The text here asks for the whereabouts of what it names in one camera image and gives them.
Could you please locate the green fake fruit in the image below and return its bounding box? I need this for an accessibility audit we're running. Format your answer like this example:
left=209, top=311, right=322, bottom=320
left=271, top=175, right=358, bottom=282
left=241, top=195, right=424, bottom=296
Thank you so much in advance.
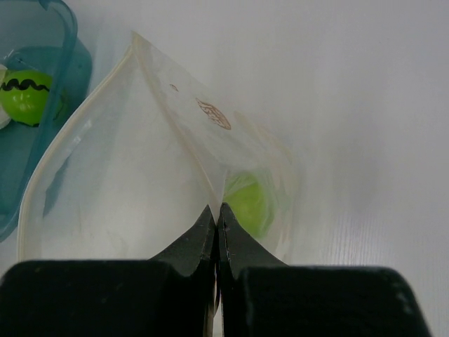
left=223, top=172, right=274, bottom=239
left=6, top=70, right=53, bottom=126

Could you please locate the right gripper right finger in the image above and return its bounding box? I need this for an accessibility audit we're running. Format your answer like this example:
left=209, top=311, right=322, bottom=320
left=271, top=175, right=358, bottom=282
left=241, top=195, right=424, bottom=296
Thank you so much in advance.
left=217, top=204, right=431, bottom=336

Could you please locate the teal plastic bin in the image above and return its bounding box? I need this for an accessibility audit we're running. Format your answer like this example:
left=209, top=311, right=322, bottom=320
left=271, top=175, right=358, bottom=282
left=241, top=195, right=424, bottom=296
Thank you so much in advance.
left=1, top=1, right=92, bottom=240

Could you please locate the clear zip top bag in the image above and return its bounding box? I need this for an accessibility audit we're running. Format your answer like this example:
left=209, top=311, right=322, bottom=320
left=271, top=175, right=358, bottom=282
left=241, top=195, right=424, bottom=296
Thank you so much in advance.
left=17, top=33, right=300, bottom=261

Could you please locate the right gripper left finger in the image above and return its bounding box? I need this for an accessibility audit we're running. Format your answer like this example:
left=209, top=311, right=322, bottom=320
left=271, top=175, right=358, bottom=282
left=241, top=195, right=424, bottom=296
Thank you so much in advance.
left=1, top=209, right=216, bottom=336

